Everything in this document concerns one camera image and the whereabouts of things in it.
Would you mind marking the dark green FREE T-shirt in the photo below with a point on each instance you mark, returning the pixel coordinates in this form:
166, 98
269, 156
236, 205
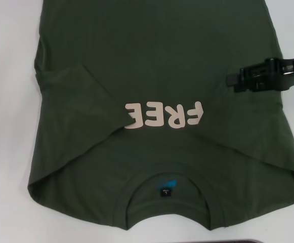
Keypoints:
149, 50

